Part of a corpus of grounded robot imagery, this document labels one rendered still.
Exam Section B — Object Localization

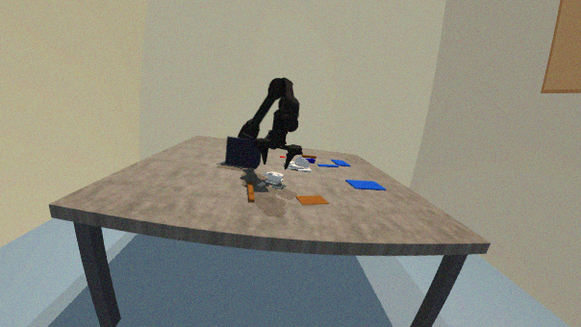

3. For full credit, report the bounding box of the orange long flat bar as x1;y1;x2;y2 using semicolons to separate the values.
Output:
247;182;254;202

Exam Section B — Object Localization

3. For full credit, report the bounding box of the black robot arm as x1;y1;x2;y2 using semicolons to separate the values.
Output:
238;77;300;149

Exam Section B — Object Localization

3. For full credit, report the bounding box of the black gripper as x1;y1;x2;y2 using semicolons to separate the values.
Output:
253;127;302;170

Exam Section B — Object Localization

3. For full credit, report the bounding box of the blue flat square plate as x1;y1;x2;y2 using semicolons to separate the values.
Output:
345;180;385;190

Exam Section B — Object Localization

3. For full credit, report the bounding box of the blue flat rectangular plate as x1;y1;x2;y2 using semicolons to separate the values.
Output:
331;160;351;166

